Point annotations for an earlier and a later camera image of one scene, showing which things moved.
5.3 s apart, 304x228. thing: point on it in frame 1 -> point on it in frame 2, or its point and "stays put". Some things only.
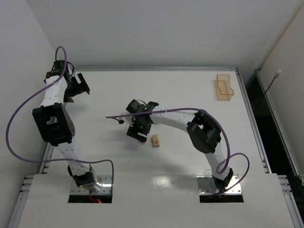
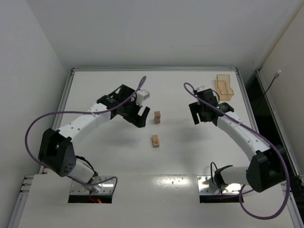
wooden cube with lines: [156, 143] stays put
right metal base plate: [207, 185] stays put
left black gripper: [79, 86] -> [134, 115]
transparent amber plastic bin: [225, 92] stays put
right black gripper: [136, 134] -> [199, 112]
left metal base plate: [105, 181] stays put
